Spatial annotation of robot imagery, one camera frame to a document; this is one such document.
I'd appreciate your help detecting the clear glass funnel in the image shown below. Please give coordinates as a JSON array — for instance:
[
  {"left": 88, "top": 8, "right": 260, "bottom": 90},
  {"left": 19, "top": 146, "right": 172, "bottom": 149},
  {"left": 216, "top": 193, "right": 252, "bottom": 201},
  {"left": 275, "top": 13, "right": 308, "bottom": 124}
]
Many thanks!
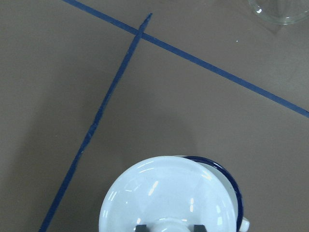
[{"left": 248, "top": 0, "right": 309, "bottom": 25}]

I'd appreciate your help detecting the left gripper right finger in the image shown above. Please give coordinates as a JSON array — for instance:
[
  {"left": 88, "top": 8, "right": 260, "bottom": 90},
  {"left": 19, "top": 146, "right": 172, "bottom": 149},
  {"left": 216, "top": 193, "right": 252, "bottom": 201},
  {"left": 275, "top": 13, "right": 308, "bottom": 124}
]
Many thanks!
[{"left": 194, "top": 225, "right": 205, "bottom": 232}]

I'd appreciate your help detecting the brown paper table cover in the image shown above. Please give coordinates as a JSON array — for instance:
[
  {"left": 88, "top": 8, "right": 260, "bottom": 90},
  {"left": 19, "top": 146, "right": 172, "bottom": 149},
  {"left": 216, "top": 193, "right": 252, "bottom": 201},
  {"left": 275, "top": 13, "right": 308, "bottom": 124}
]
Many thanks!
[{"left": 0, "top": 0, "right": 309, "bottom": 232}]

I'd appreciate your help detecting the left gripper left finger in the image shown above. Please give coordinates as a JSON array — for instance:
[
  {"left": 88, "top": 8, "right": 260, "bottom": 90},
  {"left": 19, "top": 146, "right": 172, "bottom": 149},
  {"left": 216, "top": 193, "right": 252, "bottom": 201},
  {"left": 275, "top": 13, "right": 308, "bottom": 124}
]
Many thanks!
[{"left": 135, "top": 225, "right": 147, "bottom": 232}]

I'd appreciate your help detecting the white enamel mug blue rim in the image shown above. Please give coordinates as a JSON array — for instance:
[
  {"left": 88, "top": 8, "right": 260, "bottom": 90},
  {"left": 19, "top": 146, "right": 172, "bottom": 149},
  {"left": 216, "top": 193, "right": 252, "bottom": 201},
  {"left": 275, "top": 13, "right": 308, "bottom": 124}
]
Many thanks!
[{"left": 181, "top": 155, "right": 250, "bottom": 232}]

